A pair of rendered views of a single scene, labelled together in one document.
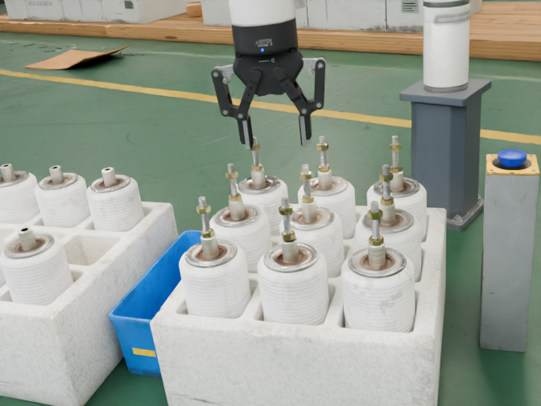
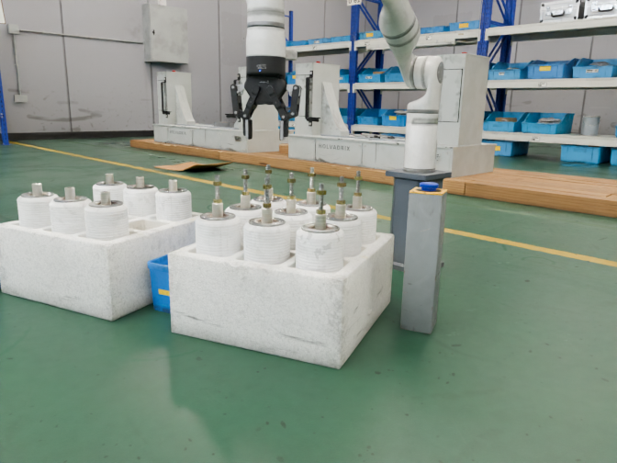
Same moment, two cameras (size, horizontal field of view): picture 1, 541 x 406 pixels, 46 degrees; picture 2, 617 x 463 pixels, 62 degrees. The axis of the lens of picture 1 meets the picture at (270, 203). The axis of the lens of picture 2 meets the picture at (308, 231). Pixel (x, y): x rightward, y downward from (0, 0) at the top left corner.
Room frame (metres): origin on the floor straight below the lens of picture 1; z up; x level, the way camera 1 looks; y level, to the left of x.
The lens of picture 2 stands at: (-0.27, -0.17, 0.49)
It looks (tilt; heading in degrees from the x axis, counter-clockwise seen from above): 14 degrees down; 4
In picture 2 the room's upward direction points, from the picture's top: 1 degrees clockwise
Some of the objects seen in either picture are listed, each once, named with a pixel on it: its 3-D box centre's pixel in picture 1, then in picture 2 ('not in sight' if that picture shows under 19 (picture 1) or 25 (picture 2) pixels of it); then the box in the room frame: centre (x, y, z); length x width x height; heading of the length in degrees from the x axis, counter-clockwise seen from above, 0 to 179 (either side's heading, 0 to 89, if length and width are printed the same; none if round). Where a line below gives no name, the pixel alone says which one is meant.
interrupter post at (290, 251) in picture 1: (290, 250); (266, 216); (0.76, -0.02, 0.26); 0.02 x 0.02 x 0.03
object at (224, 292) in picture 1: (220, 306); (218, 257); (0.80, 0.09, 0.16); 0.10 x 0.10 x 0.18
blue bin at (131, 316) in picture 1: (181, 298); (203, 272); (0.99, 0.18, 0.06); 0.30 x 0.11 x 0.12; 158
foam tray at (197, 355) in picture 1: (318, 306); (290, 279); (0.87, -0.06, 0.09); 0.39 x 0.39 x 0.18; 71
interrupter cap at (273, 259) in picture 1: (291, 258); (266, 221); (0.76, -0.02, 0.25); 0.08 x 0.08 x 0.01
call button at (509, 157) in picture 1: (511, 159); (429, 187); (0.85, -0.36, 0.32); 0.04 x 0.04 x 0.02
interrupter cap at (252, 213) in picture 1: (237, 216); (245, 207); (0.91, 0.05, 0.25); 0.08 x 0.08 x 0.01
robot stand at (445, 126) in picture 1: (444, 151); (415, 219); (1.32, -0.40, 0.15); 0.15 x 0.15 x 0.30; 49
